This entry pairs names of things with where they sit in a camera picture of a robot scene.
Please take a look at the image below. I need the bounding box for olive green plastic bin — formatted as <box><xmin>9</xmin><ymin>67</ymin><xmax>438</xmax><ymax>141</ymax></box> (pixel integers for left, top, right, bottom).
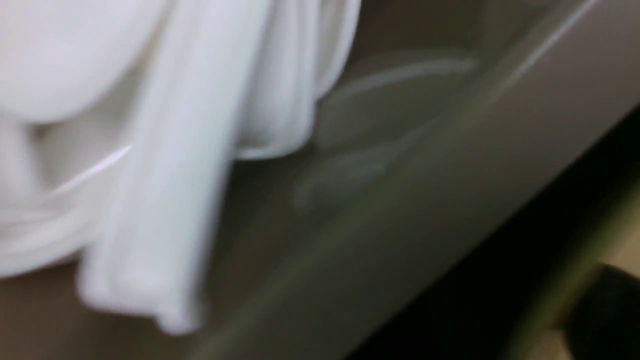
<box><xmin>1</xmin><ymin>0</ymin><xmax>639</xmax><ymax>360</ymax></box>

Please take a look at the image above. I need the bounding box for pile of white spoons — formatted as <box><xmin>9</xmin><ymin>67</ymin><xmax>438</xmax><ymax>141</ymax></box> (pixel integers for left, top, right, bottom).
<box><xmin>0</xmin><ymin>0</ymin><xmax>362</xmax><ymax>336</ymax></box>

